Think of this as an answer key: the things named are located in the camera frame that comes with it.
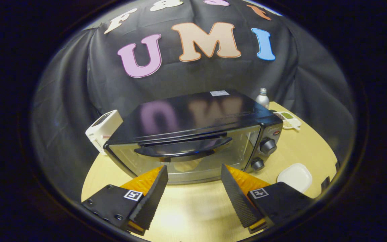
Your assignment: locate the white square plate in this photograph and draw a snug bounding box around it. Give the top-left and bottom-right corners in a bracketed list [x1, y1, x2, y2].
[277, 163, 313, 194]

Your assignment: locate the black toaster oven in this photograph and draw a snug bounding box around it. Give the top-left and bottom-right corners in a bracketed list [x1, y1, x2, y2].
[103, 89, 284, 185]

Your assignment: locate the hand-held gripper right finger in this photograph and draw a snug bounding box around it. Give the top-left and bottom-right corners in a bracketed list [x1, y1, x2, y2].
[220, 164, 315, 235]

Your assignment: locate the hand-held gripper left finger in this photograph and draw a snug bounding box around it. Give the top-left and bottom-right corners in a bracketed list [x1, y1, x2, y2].
[81, 165, 169, 236]

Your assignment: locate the white kitchen appliance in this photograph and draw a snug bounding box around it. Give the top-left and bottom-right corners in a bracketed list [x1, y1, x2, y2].
[85, 110, 124, 156]

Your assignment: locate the white divided spice tray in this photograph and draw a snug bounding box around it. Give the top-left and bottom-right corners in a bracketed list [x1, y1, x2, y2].
[273, 111, 302, 131]

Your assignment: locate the silver bottle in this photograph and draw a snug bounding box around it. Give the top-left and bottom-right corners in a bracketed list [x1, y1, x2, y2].
[255, 88, 270, 110]

